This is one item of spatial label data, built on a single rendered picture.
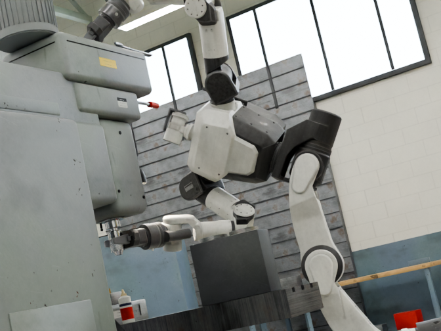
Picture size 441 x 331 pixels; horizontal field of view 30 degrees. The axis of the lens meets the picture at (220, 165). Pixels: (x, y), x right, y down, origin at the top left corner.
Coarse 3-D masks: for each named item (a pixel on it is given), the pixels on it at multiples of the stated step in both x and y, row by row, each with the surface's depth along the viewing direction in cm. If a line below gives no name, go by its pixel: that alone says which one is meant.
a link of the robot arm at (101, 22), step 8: (104, 8) 284; (112, 8) 283; (104, 16) 284; (112, 16) 283; (120, 16) 285; (88, 24) 281; (96, 24) 280; (104, 24) 282; (112, 24) 286; (120, 24) 287; (96, 32) 280; (104, 32) 284; (96, 40) 286
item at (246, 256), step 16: (208, 240) 248; (224, 240) 244; (240, 240) 243; (256, 240) 241; (192, 256) 247; (208, 256) 246; (224, 256) 244; (240, 256) 242; (256, 256) 241; (272, 256) 249; (208, 272) 245; (224, 272) 244; (240, 272) 242; (256, 272) 240; (272, 272) 245; (208, 288) 245; (224, 288) 243; (240, 288) 242; (256, 288) 240; (272, 288) 240; (208, 304) 244
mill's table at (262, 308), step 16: (288, 288) 231; (304, 288) 239; (224, 304) 238; (240, 304) 235; (256, 304) 233; (272, 304) 230; (288, 304) 228; (304, 304) 237; (320, 304) 246; (144, 320) 252; (160, 320) 249; (176, 320) 246; (192, 320) 243; (208, 320) 240; (224, 320) 238; (240, 320) 235; (256, 320) 233; (272, 320) 230
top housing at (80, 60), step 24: (24, 48) 262; (48, 48) 257; (72, 48) 258; (96, 48) 269; (120, 48) 282; (72, 72) 254; (96, 72) 266; (120, 72) 277; (144, 72) 290; (144, 96) 293
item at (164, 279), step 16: (112, 256) 877; (128, 256) 873; (144, 256) 870; (160, 256) 867; (176, 256) 864; (112, 272) 875; (128, 272) 871; (144, 272) 868; (160, 272) 865; (176, 272) 862; (112, 288) 872; (128, 288) 869; (144, 288) 866; (160, 288) 863; (176, 288) 860; (192, 288) 901; (160, 304) 861; (176, 304) 858; (192, 304) 883
